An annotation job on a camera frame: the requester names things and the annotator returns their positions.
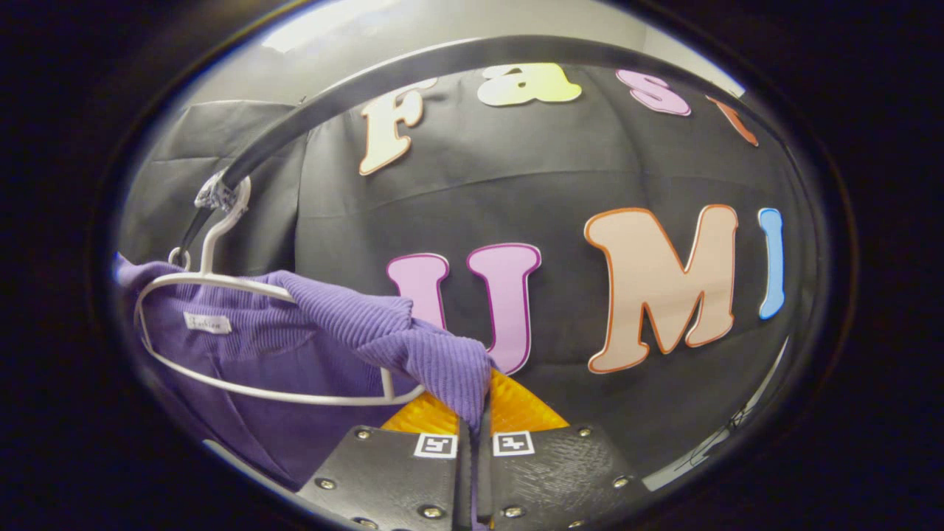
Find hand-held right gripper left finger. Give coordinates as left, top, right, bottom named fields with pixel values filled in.
left=295, top=398, right=474, bottom=531

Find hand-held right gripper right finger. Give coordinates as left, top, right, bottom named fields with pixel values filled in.
left=474, top=367, right=655, bottom=531

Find purple corduroy shirt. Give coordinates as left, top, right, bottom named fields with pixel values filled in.
left=113, top=252, right=496, bottom=531

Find black clothes rack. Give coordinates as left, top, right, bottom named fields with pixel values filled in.
left=177, top=34, right=787, bottom=256

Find black backdrop cloth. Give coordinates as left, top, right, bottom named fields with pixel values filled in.
left=117, top=62, right=821, bottom=482

